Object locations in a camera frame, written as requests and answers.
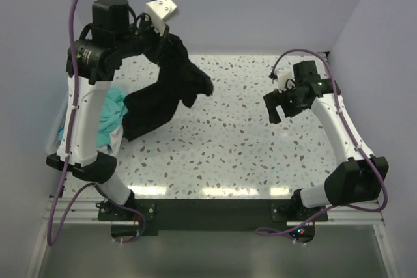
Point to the black t shirt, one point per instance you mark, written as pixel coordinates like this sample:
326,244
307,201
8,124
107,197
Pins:
179,80

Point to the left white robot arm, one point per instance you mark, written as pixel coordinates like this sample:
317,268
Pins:
91,65

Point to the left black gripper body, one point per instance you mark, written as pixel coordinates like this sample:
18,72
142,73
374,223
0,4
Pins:
148,41

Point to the white plastic laundry basket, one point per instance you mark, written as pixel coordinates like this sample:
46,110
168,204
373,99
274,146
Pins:
54,140

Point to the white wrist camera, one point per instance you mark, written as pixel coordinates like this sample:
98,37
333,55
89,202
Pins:
160,12
282,77

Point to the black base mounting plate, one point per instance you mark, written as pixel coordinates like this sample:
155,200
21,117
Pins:
264,216

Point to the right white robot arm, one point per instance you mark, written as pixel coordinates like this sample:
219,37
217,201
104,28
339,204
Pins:
359,174

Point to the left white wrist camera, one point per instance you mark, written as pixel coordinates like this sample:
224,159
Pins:
160,12

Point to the teal t shirt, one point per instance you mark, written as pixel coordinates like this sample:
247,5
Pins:
111,115

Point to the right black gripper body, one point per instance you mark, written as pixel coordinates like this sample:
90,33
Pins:
288,99

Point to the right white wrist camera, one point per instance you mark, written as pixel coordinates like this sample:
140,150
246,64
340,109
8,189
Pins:
282,77

